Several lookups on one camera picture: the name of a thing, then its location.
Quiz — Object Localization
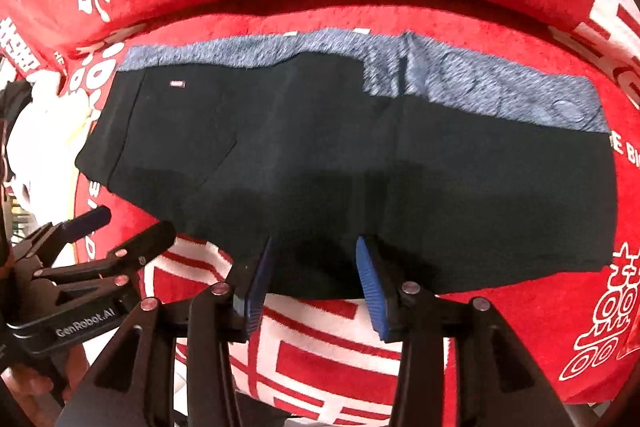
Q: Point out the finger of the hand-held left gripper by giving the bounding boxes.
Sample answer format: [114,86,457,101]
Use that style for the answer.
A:
[12,205,113,265]
[32,220,178,290]

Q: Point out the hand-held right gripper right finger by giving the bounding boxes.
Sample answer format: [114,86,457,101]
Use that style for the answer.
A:
[354,235,572,427]

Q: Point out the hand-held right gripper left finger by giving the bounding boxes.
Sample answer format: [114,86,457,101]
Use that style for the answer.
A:
[55,236,279,427]

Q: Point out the black pants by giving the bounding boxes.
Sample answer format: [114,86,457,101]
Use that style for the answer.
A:
[75,52,617,301]

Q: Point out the person's left hand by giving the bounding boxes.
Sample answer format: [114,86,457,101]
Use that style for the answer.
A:
[7,346,92,400]

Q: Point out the white cloth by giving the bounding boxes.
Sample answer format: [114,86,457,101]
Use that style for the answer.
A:
[9,71,97,214]

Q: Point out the grey floral cloth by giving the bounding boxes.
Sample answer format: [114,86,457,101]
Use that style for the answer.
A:
[117,28,611,134]

